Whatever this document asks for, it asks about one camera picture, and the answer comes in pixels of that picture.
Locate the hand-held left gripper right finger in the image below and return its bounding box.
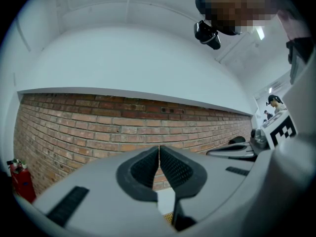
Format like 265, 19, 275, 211
159, 145, 255, 232

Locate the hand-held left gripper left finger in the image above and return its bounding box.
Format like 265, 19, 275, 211
31, 145, 177, 237

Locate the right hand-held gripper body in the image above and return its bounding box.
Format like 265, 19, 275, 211
250, 110, 298, 156

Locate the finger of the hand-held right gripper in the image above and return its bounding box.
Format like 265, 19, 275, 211
228, 155, 259, 162
205, 143, 255, 158

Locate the black office chair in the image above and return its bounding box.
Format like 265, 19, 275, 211
228, 136, 246, 146

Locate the black wrist-worn screen device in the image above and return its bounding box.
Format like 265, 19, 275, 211
285, 37, 315, 84

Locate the red cabinet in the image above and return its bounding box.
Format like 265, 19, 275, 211
6, 158, 38, 204

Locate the person's pink clothing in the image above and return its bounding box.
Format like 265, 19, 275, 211
276, 8, 312, 42

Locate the black head-worn camera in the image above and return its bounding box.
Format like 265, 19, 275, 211
193, 19, 222, 50

